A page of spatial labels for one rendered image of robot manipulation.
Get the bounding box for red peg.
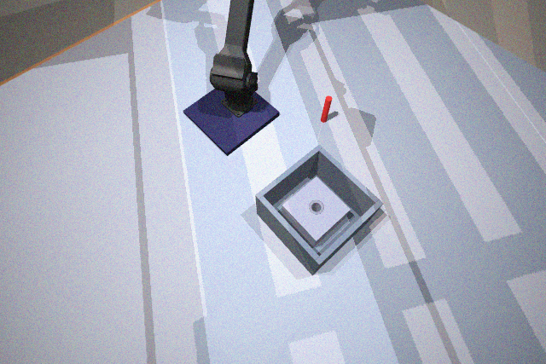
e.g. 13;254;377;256
321;95;332;123

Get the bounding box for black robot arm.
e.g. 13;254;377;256
210;0;258;118

